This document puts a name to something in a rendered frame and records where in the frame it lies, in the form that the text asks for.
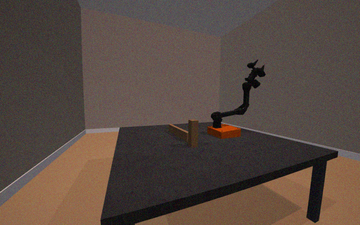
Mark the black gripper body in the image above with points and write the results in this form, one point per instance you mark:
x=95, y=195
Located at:
x=251, y=65

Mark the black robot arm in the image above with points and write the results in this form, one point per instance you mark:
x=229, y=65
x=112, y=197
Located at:
x=217, y=116

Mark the brown wooden post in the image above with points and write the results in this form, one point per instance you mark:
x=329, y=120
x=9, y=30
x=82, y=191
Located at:
x=193, y=133

